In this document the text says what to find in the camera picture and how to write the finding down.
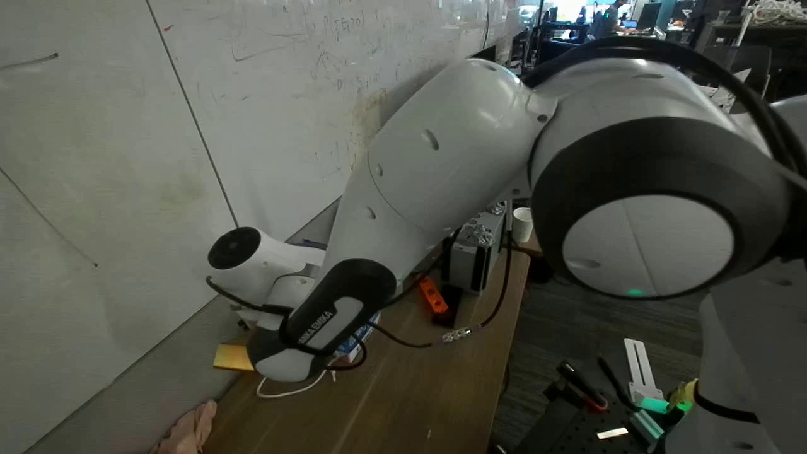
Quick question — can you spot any blue cardboard snack box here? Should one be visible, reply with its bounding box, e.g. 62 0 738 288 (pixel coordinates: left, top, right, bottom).
333 316 377 370

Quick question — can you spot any thin white rope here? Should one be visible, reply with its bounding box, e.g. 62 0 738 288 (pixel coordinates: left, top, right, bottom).
254 369 333 400

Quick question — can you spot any large silver metal case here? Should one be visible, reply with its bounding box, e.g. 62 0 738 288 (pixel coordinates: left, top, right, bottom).
443 212 503 293

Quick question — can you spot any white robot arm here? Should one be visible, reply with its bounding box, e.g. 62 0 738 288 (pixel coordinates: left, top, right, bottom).
207 37 807 454

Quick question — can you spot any orange and black tool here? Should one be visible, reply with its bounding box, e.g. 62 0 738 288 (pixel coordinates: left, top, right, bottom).
419 278 451 325

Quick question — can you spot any white paper cup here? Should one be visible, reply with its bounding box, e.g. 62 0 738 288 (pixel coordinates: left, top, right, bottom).
511 207 535 241

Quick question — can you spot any peach crumpled cloth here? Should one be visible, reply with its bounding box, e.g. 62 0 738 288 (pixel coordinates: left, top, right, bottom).
149 400 216 454

